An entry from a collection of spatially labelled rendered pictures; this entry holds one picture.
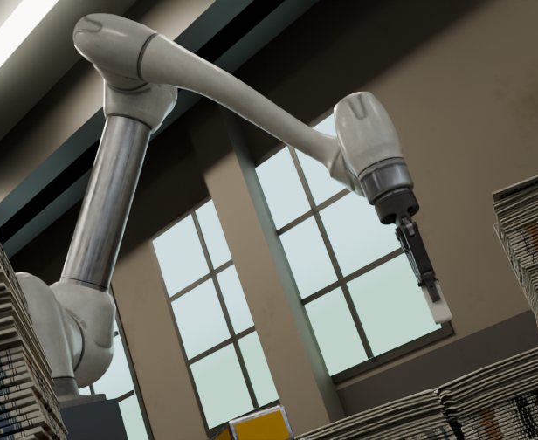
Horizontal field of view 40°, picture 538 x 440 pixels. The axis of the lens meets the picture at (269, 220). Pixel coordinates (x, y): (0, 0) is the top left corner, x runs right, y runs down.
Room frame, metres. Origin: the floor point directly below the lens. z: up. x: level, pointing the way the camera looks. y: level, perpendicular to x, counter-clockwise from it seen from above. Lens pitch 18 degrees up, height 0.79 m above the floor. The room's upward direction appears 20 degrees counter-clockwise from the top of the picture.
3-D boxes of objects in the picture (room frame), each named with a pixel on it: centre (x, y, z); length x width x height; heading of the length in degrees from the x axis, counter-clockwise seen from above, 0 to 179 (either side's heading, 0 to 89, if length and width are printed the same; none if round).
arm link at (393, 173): (1.29, -0.22, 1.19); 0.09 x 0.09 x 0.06
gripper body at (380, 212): (1.29, -0.22, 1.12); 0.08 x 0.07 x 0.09; 177
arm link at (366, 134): (1.31, -0.22, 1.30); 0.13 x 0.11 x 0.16; 176
